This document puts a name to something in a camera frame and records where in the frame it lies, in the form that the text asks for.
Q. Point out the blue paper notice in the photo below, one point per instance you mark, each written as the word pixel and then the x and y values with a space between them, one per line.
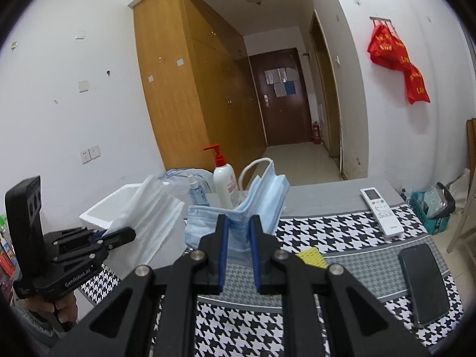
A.
pixel 290 87

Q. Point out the white wall plate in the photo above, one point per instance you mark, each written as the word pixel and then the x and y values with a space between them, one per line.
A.
pixel 79 34

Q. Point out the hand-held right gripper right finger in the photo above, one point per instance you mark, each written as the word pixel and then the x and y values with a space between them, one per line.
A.
pixel 254 253

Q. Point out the yellow mesh sponge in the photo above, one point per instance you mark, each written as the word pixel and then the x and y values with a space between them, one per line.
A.
pixel 312 257

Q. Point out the white foam box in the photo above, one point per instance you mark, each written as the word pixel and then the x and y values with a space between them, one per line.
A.
pixel 108 208

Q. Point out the blue face mask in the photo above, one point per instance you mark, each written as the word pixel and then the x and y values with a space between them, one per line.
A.
pixel 256 208

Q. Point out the metal wall hook rack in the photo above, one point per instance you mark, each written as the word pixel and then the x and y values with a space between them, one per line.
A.
pixel 381 20

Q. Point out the black smartphone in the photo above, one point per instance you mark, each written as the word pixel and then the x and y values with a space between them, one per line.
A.
pixel 425 286

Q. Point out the wooden wardrobe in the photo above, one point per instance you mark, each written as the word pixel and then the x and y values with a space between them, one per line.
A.
pixel 174 100

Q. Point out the white wall socket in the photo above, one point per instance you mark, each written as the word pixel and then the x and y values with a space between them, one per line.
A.
pixel 85 156

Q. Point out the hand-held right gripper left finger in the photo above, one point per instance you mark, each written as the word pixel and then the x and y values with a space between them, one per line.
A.
pixel 222 253

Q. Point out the white wall switch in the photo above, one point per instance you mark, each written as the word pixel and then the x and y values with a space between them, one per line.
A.
pixel 95 151

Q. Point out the houndstooth tablecloth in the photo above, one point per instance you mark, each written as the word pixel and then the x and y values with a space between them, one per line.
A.
pixel 334 230

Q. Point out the person's left forearm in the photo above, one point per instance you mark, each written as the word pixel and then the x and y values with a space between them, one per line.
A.
pixel 29 327

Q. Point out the red plastic bag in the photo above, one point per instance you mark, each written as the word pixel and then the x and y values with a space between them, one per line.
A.
pixel 386 48
pixel 416 85

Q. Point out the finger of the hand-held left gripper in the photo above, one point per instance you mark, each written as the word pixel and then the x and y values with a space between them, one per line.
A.
pixel 98 235
pixel 119 236

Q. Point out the white remote control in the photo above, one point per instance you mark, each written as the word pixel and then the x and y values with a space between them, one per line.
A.
pixel 381 212

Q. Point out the person's left hand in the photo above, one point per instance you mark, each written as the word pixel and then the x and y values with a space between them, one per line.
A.
pixel 65 310

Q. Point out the white wall junction box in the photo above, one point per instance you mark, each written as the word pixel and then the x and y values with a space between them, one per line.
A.
pixel 83 86

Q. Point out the dark brown door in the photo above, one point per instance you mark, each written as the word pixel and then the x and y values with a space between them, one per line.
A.
pixel 286 119

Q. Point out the white paper notice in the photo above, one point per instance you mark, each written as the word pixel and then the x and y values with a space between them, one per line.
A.
pixel 277 75

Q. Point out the wooden side door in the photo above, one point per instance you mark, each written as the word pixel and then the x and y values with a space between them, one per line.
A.
pixel 327 81

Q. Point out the teal plastic basket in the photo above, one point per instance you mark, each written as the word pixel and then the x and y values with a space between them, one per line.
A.
pixel 427 212

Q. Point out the wooden boards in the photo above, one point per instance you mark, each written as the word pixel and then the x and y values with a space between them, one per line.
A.
pixel 471 145

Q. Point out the red fire extinguisher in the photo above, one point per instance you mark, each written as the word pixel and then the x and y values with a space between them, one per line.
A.
pixel 316 134

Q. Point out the white lotion bottle red pump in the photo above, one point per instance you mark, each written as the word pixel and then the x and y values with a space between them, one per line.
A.
pixel 225 184

